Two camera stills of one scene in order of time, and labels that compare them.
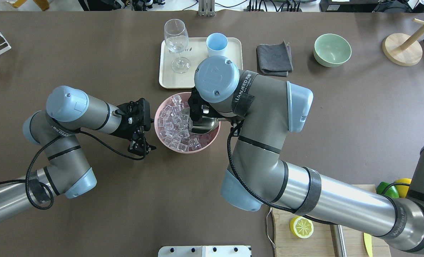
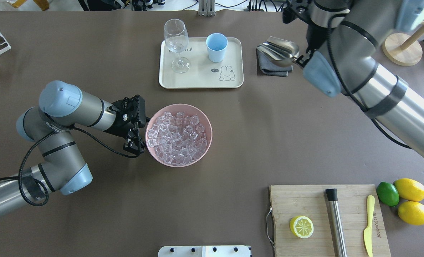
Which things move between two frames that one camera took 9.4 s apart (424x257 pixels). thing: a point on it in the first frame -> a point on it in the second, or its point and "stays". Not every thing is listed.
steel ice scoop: (209, 124) -> (280, 52)
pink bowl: (206, 140) -> (178, 135)
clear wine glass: (176, 40) stays
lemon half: (301, 227) stays
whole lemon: (403, 190) stays
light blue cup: (216, 44) stays
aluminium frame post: (206, 8) stays
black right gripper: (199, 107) -> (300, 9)
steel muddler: (338, 240) stays
